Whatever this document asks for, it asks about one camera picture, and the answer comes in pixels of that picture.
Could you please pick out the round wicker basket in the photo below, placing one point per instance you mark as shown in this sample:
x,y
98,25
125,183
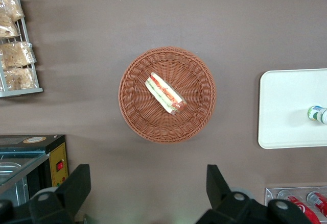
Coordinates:
x,y
143,122

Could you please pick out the green-lid yogurt bottle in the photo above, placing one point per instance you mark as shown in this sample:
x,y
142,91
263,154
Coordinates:
x,y
315,113

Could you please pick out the red cola bottle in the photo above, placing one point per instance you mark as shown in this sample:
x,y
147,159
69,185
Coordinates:
x,y
301,208
319,201

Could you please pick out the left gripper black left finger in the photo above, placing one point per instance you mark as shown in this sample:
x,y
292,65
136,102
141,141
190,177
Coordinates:
x,y
66,198

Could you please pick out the black food warmer machine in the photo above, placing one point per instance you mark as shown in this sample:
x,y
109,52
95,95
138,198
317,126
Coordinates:
x,y
25,145

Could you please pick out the beige plastic tray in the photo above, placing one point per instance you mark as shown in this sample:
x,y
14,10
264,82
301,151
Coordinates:
x,y
283,106

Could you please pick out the wrapped triangle sandwich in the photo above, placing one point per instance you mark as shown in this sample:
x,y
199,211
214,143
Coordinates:
x,y
164,94

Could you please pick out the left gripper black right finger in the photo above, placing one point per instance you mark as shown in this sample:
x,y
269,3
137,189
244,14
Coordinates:
x,y
230,208

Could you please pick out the clear acrylic bottle rack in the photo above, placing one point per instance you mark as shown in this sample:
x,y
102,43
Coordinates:
x,y
270,196

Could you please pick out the clear bagged pastry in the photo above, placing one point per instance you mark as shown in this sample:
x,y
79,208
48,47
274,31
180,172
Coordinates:
x,y
16,54
7,28
18,79
12,5

